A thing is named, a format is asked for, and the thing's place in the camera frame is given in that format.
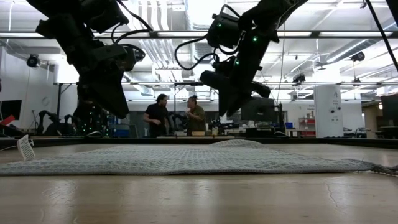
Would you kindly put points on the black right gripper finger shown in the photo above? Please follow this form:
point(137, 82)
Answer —
point(223, 102)
point(237, 104)

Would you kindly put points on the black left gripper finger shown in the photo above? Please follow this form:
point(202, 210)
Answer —
point(105, 90)

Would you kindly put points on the grey microfiber towel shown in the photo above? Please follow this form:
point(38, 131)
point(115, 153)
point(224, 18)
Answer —
point(186, 158)

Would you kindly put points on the white handwritten paper tag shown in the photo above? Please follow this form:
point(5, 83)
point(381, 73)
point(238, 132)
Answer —
point(26, 148)

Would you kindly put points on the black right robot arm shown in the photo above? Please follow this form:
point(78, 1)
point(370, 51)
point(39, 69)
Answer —
point(270, 12)

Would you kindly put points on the black monitor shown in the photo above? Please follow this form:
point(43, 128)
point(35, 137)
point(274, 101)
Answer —
point(390, 109)
point(11, 109)
point(261, 110)

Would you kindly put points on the white LED light bar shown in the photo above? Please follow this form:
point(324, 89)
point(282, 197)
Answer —
point(295, 34)
point(21, 35)
point(102, 35)
point(354, 34)
point(180, 34)

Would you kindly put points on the person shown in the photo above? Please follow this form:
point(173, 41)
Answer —
point(157, 116)
point(196, 118)

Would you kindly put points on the blue storage bin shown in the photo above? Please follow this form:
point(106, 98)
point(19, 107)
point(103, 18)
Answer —
point(121, 129)

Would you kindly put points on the red shelf unit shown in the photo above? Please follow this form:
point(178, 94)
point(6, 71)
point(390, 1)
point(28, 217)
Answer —
point(307, 127)

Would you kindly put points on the white pillar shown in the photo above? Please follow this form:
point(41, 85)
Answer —
point(328, 112)

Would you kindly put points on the red plastic strip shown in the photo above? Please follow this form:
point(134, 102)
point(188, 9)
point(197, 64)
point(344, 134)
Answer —
point(7, 119)

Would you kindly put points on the dark grey right wrist camera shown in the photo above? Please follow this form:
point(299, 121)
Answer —
point(224, 66)

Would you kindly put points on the dark grey wrist camera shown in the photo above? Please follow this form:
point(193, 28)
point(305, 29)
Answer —
point(133, 57)
point(224, 66)

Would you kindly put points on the dark grey left wrist camera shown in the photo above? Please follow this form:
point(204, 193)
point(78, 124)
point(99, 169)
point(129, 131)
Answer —
point(133, 57)

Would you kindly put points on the silver ventilation duct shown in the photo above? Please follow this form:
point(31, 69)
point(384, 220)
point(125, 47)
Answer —
point(199, 51)

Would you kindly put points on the black overhead frame beam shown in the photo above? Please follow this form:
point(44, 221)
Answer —
point(315, 34)

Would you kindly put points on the black aluminium table frame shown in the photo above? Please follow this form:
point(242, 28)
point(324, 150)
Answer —
point(311, 141)

